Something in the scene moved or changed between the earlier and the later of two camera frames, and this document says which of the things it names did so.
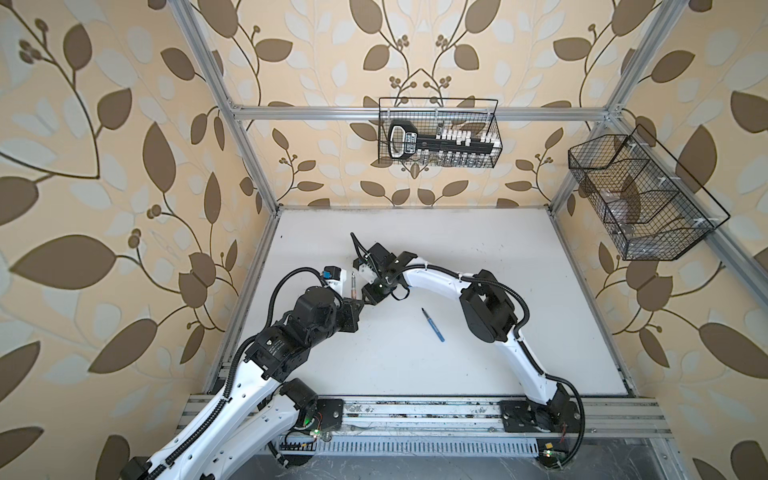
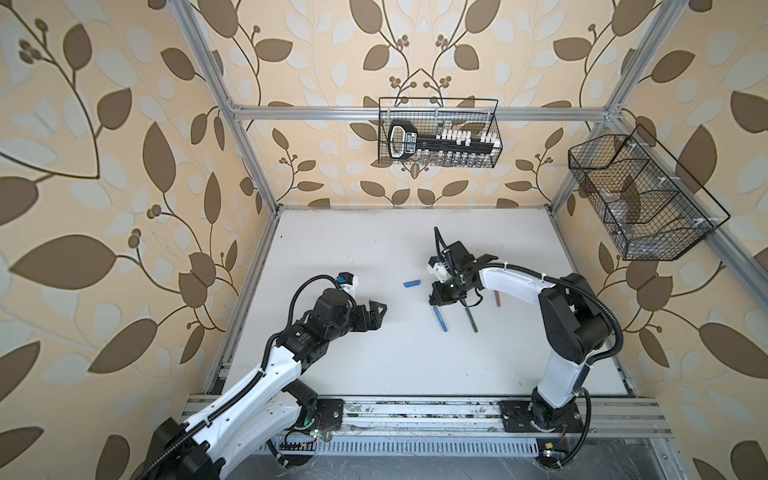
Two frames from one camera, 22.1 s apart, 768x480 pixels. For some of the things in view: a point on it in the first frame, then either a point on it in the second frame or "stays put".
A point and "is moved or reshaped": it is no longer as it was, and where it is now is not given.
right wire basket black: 643,202 stays put
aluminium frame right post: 661,23 stays put
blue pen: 440,336 is moved or reshaped
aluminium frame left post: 189,25 stays put
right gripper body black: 378,289 to 449,291
